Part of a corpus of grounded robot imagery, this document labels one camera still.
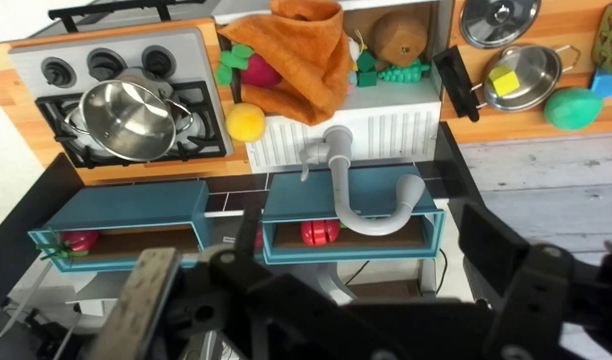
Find yellow toy block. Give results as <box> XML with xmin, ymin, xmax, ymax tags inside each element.
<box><xmin>487</xmin><ymin>64</ymin><xmax>521</xmax><ymax>97</ymax></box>

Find orange round plush ball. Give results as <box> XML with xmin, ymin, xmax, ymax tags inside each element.
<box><xmin>223</xmin><ymin>102</ymin><xmax>268</xmax><ymax>144</ymax></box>

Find pink radish plush green leaves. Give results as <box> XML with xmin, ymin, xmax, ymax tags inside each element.
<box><xmin>213</xmin><ymin>41</ymin><xmax>284</xmax><ymax>89</ymax></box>

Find teal toy drawer left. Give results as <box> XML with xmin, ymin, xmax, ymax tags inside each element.
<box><xmin>25</xmin><ymin>178</ymin><xmax>212</xmax><ymax>274</ymax></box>

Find red toy pepper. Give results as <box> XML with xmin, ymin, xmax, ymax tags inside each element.
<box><xmin>41</xmin><ymin>230</ymin><xmax>101</xmax><ymax>262</ymax></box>

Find grey toy stove panel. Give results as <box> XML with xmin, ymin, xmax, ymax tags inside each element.
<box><xmin>8</xmin><ymin>26</ymin><xmax>231</xmax><ymax>170</ymax></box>

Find thin black cable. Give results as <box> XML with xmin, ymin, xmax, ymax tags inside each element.
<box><xmin>435</xmin><ymin>248</ymin><xmax>452</xmax><ymax>295</ymax></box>

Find teal toy drawer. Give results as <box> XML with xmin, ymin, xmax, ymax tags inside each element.
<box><xmin>25</xmin><ymin>178</ymin><xmax>212</xmax><ymax>274</ymax></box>
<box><xmin>259</xmin><ymin>161</ymin><xmax>445</xmax><ymax>266</ymax></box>

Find brown round plush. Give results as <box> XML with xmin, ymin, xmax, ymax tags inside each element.
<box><xmin>370</xmin><ymin>10</ymin><xmax>431</xmax><ymax>68</ymax></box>

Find green oval plush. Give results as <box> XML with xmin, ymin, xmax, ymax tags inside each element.
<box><xmin>542</xmin><ymin>86</ymin><xmax>604</xmax><ymax>132</ymax></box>

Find large steel pot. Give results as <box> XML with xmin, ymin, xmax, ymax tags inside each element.
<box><xmin>64</xmin><ymin>77</ymin><xmax>207</xmax><ymax>163</ymax></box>

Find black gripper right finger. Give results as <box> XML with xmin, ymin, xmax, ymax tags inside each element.
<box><xmin>460</xmin><ymin>198</ymin><xmax>578</xmax><ymax>360</ymax></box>

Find black stove knob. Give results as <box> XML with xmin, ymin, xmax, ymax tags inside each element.
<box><xmin>85</xmin><ymin>46</ymin><xmax>128</xmax><ymax>81</ymax></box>
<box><xmin>40</xmin><ymin>56</ymin><xmax>76</xmax><ymax>89</ymax></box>
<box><xmin>140</xmin><ymin>44</ymin><xmax>178</xmax><ymax>79</ymax></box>

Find long green plush vegetable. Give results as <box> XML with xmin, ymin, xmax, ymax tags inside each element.
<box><xmin>376</xmin><ymin>57</ymin><xmax>433</xmax><ymax>86</ymax></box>

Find grey toy faucet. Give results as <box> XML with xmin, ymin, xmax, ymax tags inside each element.
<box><xmin>298</xmin><ymin>123</ymin><xmax>427</xmax><ymax>237</ymax></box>

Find small steel pot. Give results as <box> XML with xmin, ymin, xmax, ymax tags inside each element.
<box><xmin>469</xmin><ymin>41</ymin><xmax>582</xmax><ymax>114</ymax></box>

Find teal toy drawer right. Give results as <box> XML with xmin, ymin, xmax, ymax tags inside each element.
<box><xmin>259</xmin><ymin>161</ymin><xmax>445</xmax><ymax>266</ymax></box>

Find black metal rack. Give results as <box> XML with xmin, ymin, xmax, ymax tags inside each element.
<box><xmin>46</xmin><ymin>0</ymin><xmax>207</xmax><ymax>35</ymax></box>

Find white toy sink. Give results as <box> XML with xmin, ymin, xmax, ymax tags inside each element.
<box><xmin>244</xmin><ymin>0</ymin><xmax>449</xmax><ymax>173</ymax></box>

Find orange terry towel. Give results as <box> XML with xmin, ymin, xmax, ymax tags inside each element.
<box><xmin>215</xmin><ymin>0</ymin><xmax>356</xmax><ymax>128</ymax></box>

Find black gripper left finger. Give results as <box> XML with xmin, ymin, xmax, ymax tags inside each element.
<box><xmin>207</xmin><ymin>199</ymin><xmax>334</xmax><ymax>360</ymax></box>

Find steel pot lid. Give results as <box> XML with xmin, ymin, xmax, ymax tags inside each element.
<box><xmin>458</xmin><ymin>0</ymin><xmax>542</xmax><ymax>49</ymax></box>

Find wooden toy kitchen counter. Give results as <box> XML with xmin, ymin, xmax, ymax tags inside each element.
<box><xmin>0</xmin><ymin>0</ymin><xmax>612</xmax><ymax>187</ymax></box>

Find small green plush block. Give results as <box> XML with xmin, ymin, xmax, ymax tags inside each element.
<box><xmin>354</xmin><ymin>47</ymin><xmax>381</xmax><ymax>87</ymax></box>

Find black flat utensil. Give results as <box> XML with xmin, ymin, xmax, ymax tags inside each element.
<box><xmin>431</xmin><ymin>44</ymin><xmax>481</xmax><ymax>123</ymax></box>

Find blue toy block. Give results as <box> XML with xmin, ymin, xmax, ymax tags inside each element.
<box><xmin>587</xmin><ymin>68</ymin><xmax>612</xmax><ymax>99</ymax></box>

